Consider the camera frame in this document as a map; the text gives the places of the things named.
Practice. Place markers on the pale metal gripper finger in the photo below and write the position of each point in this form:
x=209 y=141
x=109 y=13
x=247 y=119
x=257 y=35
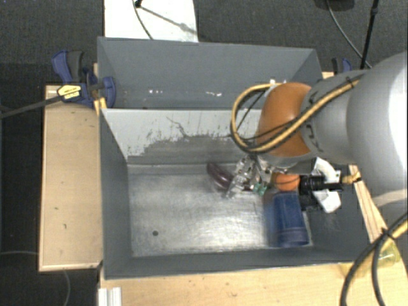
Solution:
x=235 y=190
x=243 y=170

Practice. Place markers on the orange ball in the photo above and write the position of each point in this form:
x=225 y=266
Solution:
x=287 y=182

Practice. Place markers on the grey metal bin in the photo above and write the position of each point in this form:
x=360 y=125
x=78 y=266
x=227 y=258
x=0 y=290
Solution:
x=191 y=209

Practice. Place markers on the blue cup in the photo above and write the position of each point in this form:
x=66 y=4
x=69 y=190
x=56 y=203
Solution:
x=287 y=218

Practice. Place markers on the pale wood flat board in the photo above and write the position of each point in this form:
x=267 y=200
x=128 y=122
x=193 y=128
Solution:
x=71 y=183

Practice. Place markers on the black cylinder on white bracket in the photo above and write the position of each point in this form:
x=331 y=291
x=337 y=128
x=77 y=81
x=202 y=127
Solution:
x=325 y=186

